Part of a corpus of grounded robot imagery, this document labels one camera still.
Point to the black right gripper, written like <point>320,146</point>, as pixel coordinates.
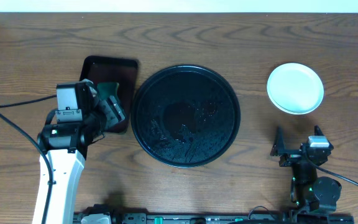
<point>279,143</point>

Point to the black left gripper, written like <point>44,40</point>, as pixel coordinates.
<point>105,109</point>

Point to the green yellow sponge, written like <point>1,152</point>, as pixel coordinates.
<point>107,89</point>

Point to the light green plate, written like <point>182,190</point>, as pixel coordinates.
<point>295,88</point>

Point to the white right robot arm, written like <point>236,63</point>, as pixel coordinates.
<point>310,193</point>

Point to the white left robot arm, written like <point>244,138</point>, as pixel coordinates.
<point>64,143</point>

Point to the black rectangular tray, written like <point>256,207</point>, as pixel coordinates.
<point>123,71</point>

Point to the black round tray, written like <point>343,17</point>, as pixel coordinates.
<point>185,115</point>

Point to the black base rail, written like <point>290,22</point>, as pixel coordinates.
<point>103,214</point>

